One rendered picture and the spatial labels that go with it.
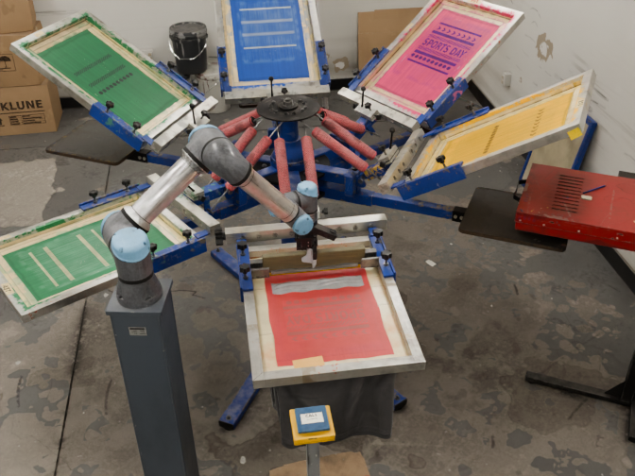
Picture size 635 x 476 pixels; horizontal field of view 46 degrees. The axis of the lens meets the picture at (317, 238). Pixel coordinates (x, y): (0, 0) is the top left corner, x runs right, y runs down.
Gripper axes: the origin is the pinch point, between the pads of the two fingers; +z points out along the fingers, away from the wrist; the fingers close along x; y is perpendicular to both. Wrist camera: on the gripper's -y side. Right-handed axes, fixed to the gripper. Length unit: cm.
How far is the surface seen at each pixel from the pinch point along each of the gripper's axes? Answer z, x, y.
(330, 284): 5.4, 8.8, -5.0
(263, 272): 1.0, 2.6, 20.6
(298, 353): 5.9, 45.7, 12.2
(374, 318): 5.8, 31.4, -18.0
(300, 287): 5.4, 8.8, 6.9
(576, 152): 49, -162, -192
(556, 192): -10, -21, -108
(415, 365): 3, 60, -26
